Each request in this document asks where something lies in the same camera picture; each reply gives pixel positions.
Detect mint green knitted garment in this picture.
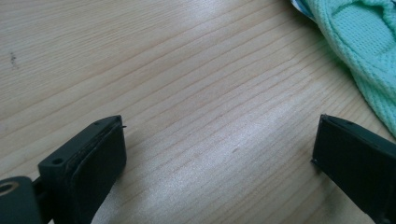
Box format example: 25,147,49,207
302,0,396,138

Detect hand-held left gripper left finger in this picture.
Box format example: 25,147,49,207
37,115,128,224

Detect white and blue label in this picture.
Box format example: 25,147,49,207
290,0,315,19

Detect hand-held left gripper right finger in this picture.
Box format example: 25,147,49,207
310,114,396,224

